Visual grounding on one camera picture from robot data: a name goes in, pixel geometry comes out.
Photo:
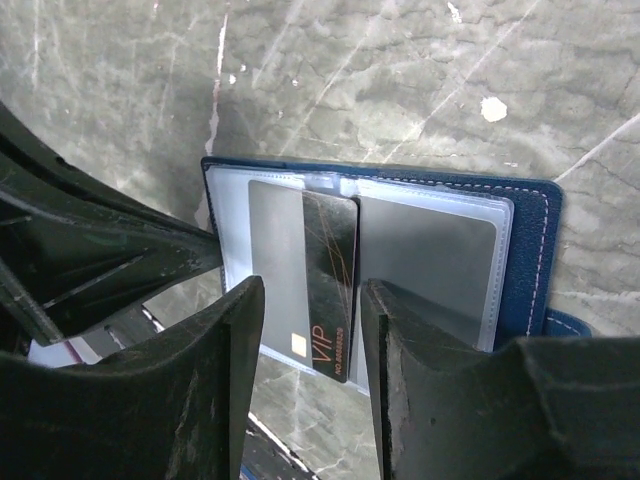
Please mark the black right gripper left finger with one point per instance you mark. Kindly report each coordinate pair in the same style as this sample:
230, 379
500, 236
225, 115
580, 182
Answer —
172, 407

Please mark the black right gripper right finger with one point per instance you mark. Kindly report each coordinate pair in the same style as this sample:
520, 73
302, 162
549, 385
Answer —
538, 408

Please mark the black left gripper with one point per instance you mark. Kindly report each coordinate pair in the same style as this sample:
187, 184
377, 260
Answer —
74, 251

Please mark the blue leather card holder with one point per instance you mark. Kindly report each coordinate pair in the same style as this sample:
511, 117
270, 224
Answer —
526, 212

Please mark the black VIP credit card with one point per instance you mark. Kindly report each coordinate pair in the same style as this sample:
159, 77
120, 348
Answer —
444, 266
303, 246

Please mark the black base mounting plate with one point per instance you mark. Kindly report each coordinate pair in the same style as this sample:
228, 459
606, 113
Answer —
265, 456

